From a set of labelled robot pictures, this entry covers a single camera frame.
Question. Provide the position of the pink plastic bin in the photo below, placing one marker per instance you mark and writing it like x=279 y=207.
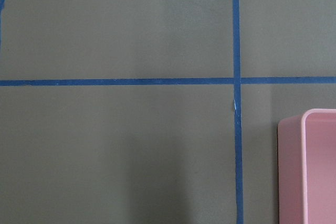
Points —
x=306 y=167

